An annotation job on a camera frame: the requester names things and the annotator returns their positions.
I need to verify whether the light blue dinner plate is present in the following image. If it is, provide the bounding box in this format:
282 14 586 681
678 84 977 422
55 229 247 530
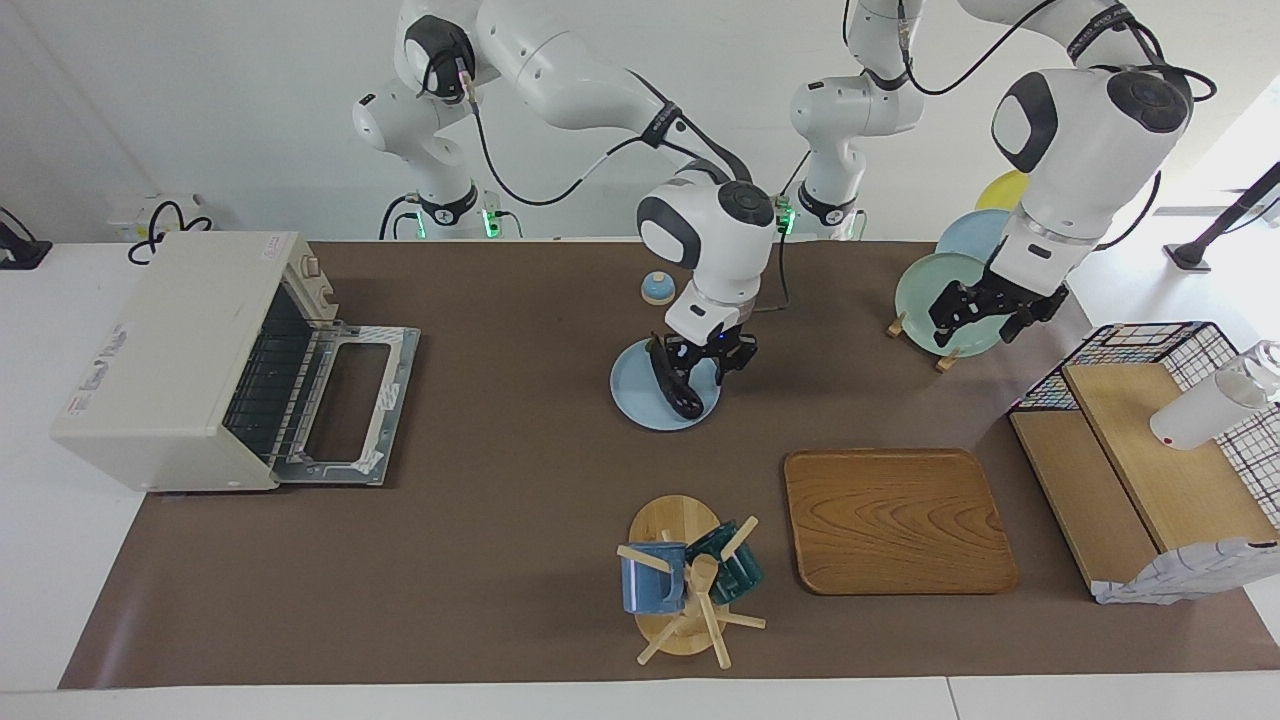
610 338 725 433

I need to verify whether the black stand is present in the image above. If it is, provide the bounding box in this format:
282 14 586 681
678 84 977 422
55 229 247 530
1165 160 1280 273

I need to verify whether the black base cable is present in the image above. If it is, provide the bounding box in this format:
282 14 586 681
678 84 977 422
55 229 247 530
775 150 813 236
378 193 421 241

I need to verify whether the blue mug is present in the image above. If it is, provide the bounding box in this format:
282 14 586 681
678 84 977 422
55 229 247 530
620 542 689 615

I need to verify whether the white power outlet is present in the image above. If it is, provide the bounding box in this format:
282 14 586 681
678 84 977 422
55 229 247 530
108 195 207 241

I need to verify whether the glass oven door with handle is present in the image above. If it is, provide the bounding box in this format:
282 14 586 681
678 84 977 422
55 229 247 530
270 322 421 488

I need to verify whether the wooden plate rack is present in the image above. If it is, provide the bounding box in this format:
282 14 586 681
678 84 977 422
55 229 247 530
886 312 961 373

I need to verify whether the black wire basket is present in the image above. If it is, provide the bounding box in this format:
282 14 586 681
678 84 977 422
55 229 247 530
1008 321 1280 531

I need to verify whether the stepped wooden shelf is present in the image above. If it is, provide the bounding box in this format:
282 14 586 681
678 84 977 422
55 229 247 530
1008 362 1280 601

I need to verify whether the cream toaster oven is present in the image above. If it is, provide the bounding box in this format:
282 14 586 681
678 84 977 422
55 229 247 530
52 232 339 493

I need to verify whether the pale green plate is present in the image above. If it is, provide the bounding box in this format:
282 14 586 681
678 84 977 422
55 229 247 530
894 252 1011 359

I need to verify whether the wooden serving tray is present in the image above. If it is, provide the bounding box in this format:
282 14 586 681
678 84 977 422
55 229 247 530
783 448 1019 597

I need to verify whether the yellow plate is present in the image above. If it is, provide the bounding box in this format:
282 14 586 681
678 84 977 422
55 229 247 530
975 170 1031 213

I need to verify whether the dark green mug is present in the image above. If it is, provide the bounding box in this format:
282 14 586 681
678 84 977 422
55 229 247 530
686 520 764 605

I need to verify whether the brown table mat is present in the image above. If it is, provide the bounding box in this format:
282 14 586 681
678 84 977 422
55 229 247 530
58 240 1280 691

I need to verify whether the dark purple eggplant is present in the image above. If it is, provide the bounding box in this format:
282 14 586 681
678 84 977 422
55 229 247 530
648 336 707 420

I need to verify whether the black device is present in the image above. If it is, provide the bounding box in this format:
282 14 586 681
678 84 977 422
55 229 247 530
0 207 53 271

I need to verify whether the wooden mug tree stand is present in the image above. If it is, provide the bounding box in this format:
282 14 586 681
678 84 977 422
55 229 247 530
616 494 768 669

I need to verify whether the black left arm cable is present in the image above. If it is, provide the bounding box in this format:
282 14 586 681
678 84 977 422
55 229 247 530
895 0 1218 251

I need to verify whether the metal oven wire rack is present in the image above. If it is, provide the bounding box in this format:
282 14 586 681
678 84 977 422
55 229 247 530
225 285 336 461

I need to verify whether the white bottle with clear cap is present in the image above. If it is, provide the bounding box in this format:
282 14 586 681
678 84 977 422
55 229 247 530
1150 340 1280 451

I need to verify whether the black outlet cable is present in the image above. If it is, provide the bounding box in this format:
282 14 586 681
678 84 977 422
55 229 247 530
127 200 214 266

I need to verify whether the light blue racked plate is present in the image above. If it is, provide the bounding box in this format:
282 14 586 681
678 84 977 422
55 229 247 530
936 208 1013 263

